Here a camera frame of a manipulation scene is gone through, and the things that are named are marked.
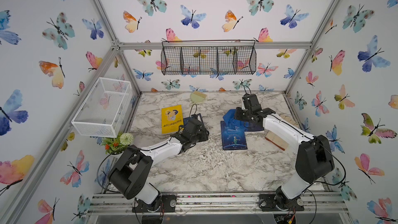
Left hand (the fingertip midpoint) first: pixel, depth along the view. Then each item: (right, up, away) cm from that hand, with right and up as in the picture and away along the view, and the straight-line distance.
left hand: (209, 132), depth 88 cm
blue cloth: (+11, +7, 0) cm, 14 cm away
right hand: (+15, +11, +1) cm, 19 cm away
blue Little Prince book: (+15, -5, +8) cm, 17 cm away
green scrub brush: (-8, +22, +30) cm, 38 cm away
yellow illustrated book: (-24, +6, +15) cm, 29 cm away
